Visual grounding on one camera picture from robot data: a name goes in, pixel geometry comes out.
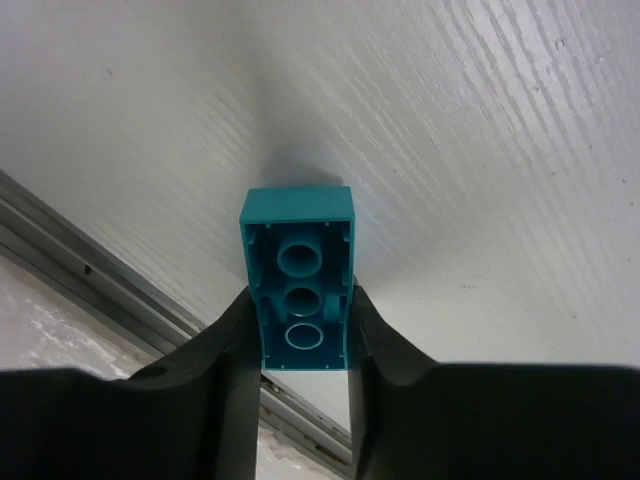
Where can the aluminium front rail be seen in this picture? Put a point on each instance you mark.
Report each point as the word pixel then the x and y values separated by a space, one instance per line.
pixel 40 240

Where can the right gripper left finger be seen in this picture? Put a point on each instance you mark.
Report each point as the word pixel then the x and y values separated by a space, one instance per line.
pixel 192 414

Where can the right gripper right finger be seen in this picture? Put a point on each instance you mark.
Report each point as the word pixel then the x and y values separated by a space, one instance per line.
pixel 413 417

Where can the teal frog duplo piece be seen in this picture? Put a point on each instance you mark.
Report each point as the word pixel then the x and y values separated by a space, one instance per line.
pixel 299 250

